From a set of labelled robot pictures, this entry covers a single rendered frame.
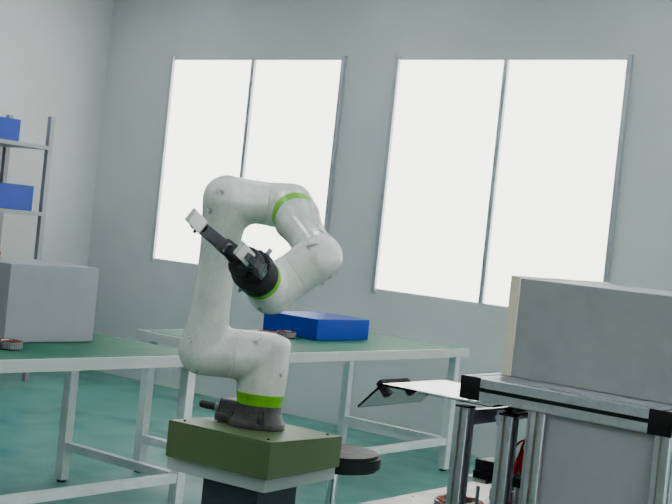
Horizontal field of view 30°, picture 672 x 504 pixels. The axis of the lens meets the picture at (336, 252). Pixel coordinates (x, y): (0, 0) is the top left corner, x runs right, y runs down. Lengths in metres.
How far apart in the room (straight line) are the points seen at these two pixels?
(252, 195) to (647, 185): 4.83
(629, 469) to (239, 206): 1.26
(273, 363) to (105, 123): 7.52
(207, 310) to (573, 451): 1.17
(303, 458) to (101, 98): 7.71
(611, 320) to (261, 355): 1.10
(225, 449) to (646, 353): 1.19
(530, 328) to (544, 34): 5.74
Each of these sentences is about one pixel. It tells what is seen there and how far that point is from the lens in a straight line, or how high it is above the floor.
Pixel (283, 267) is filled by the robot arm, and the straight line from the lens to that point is 2.74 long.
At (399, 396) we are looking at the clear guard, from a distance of 2.72.
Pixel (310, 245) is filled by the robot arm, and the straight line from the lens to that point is 2.74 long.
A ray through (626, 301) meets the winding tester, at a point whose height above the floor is 1.30.
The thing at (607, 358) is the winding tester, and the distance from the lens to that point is 2.45.
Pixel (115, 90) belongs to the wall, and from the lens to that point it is 10.58.
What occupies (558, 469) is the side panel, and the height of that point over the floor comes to 0.97.
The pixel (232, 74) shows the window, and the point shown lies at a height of 2.49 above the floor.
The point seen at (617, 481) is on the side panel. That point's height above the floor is 0.97.
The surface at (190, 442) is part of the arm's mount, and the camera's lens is 3.21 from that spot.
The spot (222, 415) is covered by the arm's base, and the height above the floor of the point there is 0.85.
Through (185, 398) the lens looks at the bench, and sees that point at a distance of 5.66.
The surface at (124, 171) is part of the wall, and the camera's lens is 10.39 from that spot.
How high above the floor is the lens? 1.37
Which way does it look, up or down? 1 degrees down
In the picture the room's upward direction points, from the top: 6 degrees clockwise
